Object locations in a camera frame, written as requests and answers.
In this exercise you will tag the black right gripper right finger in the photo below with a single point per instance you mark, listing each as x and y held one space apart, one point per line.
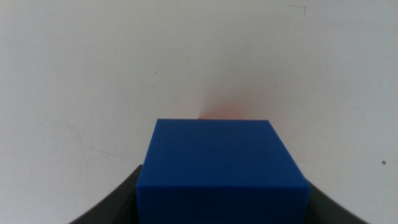
323 211

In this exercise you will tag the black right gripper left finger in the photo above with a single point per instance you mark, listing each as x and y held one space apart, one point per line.
121 205

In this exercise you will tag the blue cube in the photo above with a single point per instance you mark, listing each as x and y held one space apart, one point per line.
220 171

